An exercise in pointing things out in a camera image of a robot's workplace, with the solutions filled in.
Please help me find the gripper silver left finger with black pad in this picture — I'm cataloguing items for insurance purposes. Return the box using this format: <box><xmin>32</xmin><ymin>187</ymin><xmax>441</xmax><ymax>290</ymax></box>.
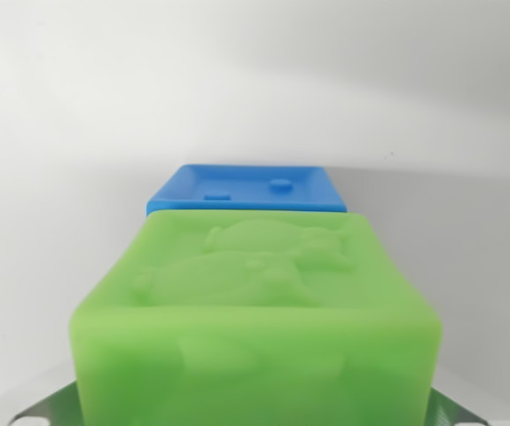
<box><xmin>7</xmin><ymin>380</ymin><xmax>83</xmax><ymax>426</ymax></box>

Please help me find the green cube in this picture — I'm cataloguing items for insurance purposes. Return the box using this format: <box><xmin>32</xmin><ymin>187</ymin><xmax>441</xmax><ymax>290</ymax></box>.
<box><xmin>67</xmin><ymin>209</ymin><xmax>443</xmax><ymax>426</ymax></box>

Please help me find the blue cube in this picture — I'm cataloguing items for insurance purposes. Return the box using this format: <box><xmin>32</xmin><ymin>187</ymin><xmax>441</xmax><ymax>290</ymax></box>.
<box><xmin>145</xmin><ymin>163</ymin><xmax>349</xmax><ymax>217</ymax></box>

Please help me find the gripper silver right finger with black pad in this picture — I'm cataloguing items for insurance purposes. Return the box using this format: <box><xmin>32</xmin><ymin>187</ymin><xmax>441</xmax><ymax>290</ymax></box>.
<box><xmin>428</xmin><ymin>386</ymin><xmax>499</xmax><ymax>426</ymax></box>

